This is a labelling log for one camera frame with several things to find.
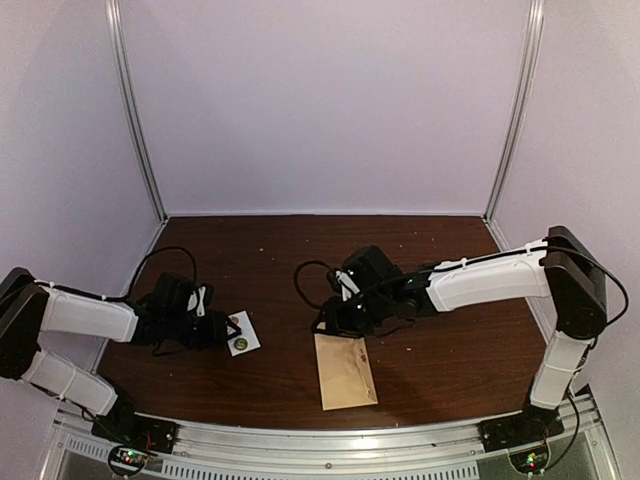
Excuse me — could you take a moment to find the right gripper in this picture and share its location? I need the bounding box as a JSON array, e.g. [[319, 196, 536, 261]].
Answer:
[[311, 288, 393, 339]]

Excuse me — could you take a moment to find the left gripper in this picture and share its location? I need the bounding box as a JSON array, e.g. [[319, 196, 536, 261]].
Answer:
[[165, 310, 240, 352]]

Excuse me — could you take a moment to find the white sticker sheet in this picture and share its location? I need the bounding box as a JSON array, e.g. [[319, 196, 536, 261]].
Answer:
[[227, 311, 261, 357]]

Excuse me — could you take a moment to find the brown paper envelope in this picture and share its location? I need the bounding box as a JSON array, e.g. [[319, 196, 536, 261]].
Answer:
[[314, 334, 378, 411]]

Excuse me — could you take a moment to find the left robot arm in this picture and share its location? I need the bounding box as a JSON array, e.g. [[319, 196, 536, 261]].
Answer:
[[1, 267, 242, 444]]

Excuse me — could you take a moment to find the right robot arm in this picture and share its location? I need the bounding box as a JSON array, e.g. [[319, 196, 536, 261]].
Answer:
[[312, 226, 609, 442]]

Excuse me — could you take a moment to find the left circuit board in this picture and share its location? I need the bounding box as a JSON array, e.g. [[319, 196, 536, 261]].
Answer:
[[107, 445, 149, 476]]

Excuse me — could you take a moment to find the circuit board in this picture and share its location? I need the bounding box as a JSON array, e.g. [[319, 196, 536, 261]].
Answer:
[[107, 445, 149, 476], [509, 446, 550, 475]]

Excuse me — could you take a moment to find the right circuit board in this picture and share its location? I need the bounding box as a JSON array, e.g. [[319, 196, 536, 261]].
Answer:
[[509, 446, 550, 475]]

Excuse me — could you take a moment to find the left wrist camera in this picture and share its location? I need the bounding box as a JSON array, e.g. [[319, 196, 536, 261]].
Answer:
[[187, 283, 214, 318]]

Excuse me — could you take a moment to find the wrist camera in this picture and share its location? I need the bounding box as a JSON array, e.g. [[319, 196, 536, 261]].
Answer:
[[187, 283, 214, 318], [327, 270, 360, 302]]

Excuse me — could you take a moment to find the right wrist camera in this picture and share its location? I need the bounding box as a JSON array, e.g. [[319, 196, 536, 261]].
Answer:
[[327, 270, 360, 302]]

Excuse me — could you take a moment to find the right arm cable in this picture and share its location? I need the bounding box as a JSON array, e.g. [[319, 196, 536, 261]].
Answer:
[[294, 259, 341, 311]]

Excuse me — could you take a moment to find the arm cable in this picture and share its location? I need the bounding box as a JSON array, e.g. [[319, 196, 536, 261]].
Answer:
[[124, 245, 197, 301], [294, 259, 341, 311]]

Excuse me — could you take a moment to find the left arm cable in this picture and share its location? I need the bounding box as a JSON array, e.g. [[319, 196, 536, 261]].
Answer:
[[124, 245, 197, 301]]

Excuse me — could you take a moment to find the front aluminium rail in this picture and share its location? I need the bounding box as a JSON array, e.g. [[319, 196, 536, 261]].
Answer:
[[35, 394, 622, 479]]

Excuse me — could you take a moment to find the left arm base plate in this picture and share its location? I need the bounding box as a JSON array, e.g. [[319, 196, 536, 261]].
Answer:
[[91, 413, 178, 454]]

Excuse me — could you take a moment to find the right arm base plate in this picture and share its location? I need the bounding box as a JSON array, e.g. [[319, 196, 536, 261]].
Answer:
[[478, 405, 565, 452]]

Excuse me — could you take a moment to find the left aluminium frame post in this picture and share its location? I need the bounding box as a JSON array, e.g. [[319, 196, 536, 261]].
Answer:
[[104, 0, 168, 224]]

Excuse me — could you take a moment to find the aluminium frame post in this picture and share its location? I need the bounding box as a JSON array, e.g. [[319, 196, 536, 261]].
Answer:
[[104, 0, 168, 224], [483, 0, 545, 224]]

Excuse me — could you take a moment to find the right aluminium frame post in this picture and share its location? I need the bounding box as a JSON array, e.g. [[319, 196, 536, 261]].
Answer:
[[483, 0, 545, 224]]

